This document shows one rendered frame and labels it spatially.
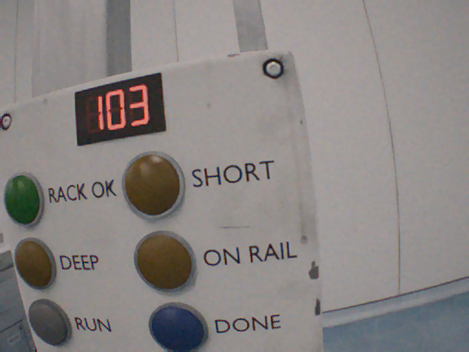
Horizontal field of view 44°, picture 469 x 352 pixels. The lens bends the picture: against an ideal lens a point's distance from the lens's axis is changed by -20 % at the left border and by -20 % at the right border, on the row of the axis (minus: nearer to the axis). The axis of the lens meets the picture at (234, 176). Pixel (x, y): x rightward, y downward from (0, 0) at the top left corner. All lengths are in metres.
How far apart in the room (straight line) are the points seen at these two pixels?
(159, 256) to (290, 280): 0.06
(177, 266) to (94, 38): 0.15
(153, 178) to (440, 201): 3.72
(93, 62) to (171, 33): 3.55
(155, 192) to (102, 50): 0.12
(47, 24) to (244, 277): 0.21
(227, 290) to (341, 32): 3.62
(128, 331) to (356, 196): 3.57
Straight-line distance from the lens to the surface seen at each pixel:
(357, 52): 3.90
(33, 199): 0.34
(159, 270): 0.32
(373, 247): 3.94
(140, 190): 0.31
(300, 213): 0.31
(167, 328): 0.32
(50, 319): 0.35
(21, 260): 0.35
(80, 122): 0.33
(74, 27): 0.41
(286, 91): 0.31
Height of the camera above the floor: 1.17
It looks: 3 degrees down
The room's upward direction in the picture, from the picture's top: 7 degrees counter-clockwise
